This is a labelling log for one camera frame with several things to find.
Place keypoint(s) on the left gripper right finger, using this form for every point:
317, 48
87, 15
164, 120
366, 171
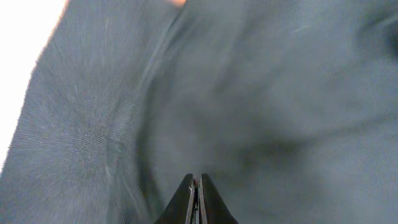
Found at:
212, 209

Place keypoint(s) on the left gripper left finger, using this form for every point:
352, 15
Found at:
181, 208

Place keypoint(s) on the black polo shirt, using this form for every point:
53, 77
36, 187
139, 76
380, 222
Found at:
290, 106

